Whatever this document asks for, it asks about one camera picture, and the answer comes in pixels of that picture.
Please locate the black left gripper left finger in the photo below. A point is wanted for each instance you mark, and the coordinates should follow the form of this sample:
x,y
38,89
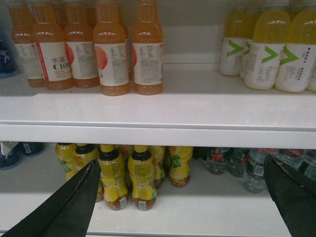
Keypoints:
x,y
67,212

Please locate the white metal shelf board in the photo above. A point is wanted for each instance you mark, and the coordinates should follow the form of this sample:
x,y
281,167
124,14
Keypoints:
x,y
196,108

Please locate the orange C100 juice bottle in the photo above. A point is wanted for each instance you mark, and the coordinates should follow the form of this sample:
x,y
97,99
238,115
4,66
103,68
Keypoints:
x,y
51,46

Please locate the lower white shelf board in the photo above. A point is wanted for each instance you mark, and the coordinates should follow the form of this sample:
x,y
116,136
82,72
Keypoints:
x,y
209,206

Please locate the yellow lemon tea bottle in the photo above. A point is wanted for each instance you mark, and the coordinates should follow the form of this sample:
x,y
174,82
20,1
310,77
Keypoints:
x,y
142,171

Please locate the clear water bottle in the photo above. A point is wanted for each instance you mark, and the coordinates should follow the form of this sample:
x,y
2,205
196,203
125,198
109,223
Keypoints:
x,y
253,178

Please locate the orange juice bottle right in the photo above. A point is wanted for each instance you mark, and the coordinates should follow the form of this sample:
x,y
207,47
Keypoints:
x,y
147,40

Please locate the orange juice bottle front centre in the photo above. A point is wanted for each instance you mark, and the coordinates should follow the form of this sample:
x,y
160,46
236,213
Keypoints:
x,y
110,48

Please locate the yellow vitamin drink bottle right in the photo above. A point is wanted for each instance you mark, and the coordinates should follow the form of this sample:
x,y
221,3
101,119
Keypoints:
x,y
299,55

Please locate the yellow vitamin drink bottle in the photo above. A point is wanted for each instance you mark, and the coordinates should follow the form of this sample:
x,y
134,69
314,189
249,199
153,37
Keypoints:
x,y
268,45
299,55

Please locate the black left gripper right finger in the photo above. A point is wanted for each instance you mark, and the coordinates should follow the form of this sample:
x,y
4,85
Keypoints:
x,y
294,195

